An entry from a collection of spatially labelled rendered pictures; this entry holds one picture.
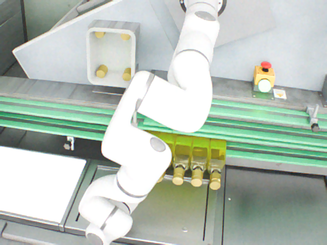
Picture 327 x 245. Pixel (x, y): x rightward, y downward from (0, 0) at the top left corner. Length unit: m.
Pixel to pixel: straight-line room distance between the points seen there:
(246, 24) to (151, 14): 0.33
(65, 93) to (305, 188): 0.98
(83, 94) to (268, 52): 0.70
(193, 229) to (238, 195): 0.27
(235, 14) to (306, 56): 0.32
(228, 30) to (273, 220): 0.67
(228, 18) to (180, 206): 0.64
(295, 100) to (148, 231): 0.68
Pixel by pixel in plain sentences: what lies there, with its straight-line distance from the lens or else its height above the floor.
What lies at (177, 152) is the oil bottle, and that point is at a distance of 1.30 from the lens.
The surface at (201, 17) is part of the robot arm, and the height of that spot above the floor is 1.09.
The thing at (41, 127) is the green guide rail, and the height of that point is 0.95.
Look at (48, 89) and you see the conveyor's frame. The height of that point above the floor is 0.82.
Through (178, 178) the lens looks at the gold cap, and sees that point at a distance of 1.23.
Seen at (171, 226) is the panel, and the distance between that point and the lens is 1.28.
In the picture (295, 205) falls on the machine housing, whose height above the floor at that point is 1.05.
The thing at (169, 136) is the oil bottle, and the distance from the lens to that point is 1.36.
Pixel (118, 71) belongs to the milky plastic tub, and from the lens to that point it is 1.51.
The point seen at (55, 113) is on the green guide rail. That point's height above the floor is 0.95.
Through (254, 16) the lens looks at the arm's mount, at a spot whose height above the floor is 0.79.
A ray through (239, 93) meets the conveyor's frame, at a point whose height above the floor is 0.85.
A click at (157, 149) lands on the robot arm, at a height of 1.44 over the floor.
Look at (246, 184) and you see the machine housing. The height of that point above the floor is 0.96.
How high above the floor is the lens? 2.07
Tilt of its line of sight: 55 degrees down
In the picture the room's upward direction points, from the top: 166 degrees counter-clockwise
